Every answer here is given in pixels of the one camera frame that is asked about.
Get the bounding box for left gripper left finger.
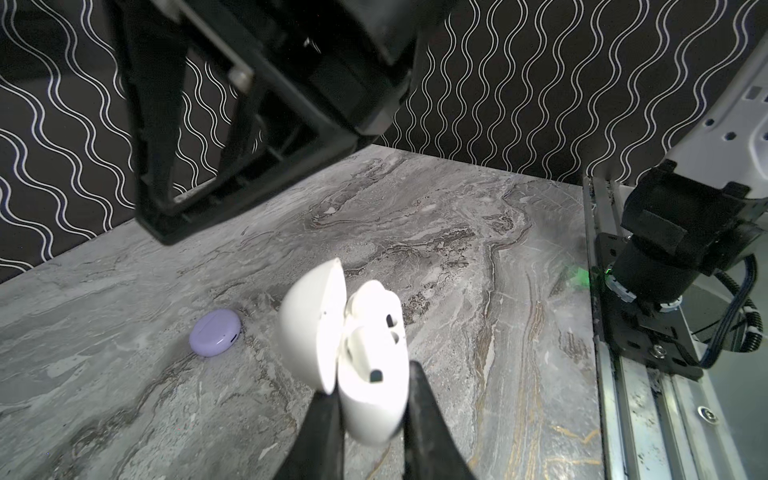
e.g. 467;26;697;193
273;391;345;479

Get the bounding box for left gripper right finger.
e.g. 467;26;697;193
403;360;474;479

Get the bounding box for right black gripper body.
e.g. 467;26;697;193
179;1;455;136

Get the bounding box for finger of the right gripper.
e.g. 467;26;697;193
116;0;367;246

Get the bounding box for white earbud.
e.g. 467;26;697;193
345;280;404;334
346;326;399;384

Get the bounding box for white earbud charging case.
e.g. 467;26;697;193
279;259;409;446

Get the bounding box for purple earbud charging case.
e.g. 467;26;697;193
189;309;241;357

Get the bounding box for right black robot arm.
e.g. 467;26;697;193
106;1;767;303

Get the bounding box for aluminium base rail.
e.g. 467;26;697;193
583;177;747;479

